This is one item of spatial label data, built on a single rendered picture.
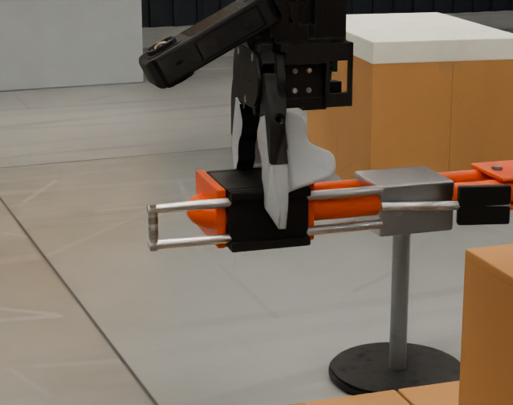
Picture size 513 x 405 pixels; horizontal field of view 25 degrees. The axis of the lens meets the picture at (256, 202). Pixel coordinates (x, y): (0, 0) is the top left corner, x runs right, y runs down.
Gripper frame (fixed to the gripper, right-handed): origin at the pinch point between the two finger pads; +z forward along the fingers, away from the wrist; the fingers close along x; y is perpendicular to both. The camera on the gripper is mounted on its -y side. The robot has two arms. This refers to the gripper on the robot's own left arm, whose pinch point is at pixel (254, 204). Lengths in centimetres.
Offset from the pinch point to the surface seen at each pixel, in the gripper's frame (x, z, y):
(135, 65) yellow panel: 735, 99, 130
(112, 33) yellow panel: 733, 75, 115
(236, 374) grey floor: 215, 113, 59
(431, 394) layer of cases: 78, 58, 55
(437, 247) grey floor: 311, 112, 168
